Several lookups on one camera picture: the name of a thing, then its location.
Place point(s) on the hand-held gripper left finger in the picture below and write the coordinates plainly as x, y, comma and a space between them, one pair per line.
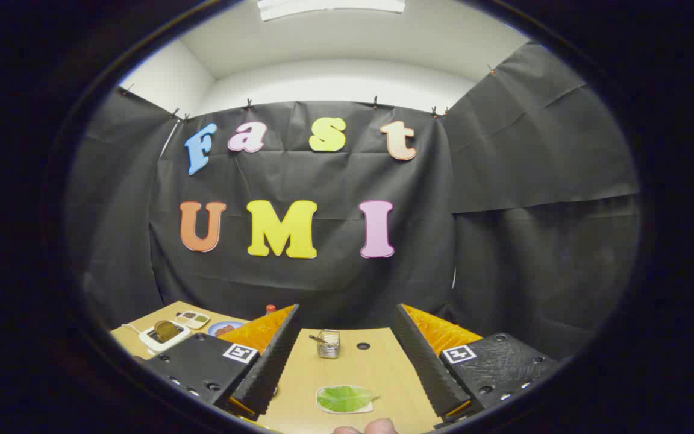
271, 367

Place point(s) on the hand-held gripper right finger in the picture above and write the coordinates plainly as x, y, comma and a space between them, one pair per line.
428, 367

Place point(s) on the green lettuce leaf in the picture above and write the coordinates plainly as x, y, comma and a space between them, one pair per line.
345, 399

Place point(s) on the brown toast bread slice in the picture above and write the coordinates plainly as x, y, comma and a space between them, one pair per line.
167, 330

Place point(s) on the brown meat patty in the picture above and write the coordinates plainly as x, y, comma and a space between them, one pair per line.
225, 330

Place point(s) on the blue round plate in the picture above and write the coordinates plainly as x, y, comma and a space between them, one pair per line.
215, 333

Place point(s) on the white divided seasoning dish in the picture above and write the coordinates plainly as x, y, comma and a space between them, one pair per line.
193, 319

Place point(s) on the cream white toaster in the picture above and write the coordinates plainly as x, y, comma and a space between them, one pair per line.
163, 345

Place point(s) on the white ceiling light panel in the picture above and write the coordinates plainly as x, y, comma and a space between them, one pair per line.
329, 6

